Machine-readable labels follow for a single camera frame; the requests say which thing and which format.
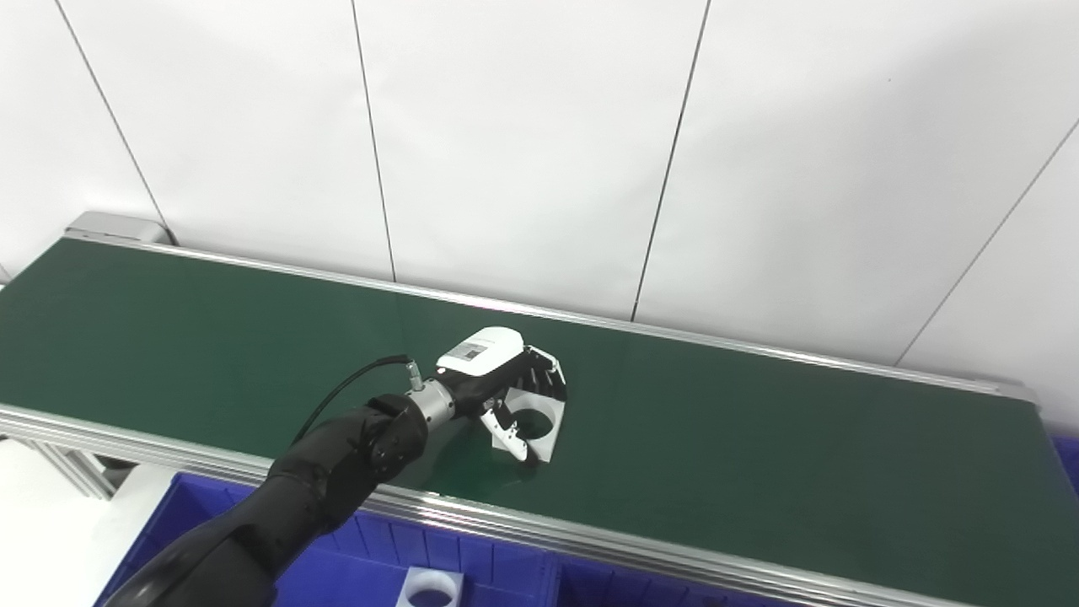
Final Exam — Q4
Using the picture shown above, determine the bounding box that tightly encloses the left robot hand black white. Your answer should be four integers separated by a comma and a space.
436, 326, 568, 465

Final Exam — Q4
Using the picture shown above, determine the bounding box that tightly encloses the white square part with hole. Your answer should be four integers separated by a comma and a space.
395, 567, 466, 607
492, 345, 568, 464

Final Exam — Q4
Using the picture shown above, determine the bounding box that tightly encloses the green conveyor belt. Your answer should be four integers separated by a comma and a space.
0, 211, 1079, 607
0, 239, 1079, 607

